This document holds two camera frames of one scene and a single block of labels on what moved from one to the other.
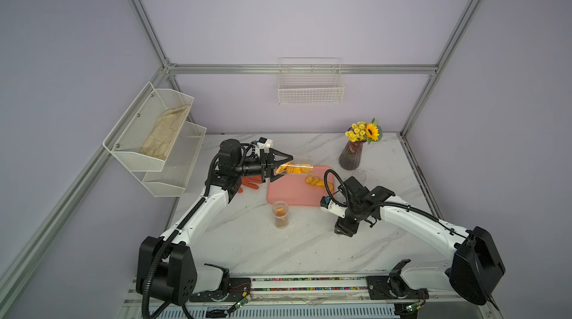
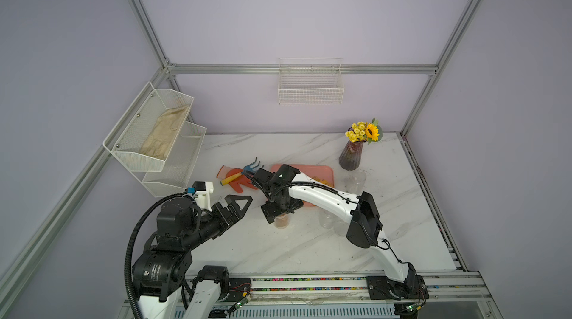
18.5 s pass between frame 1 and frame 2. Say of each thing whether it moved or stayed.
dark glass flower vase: stayed
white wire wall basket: stayed
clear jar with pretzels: stayed
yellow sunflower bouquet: stayed
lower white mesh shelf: stayed
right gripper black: moved
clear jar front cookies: moved
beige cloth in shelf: stayed
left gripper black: moved
